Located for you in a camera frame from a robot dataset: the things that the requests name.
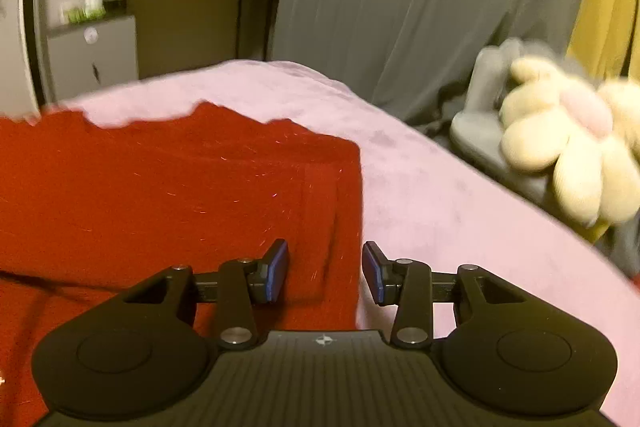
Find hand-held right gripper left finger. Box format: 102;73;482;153
122;238;290;352

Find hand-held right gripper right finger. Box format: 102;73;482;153
362;240;523;352

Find red knit sweater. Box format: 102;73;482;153
0;101;365;410

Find pink fleece blanket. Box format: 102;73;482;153
42;59;640;427

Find grey padded chair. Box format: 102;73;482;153
449;38;640;260

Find cream flower plush cushion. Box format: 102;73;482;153
499;41;640;229

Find grey curtain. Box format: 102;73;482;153
271;0;608;124

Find grey vanity desk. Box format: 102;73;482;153
102;0;287;80

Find small grey cabinet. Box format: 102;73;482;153
46;14;140;104

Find green packets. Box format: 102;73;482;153
61;4;107;26

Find black-framed standing mirror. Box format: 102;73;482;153
16;0;52;110

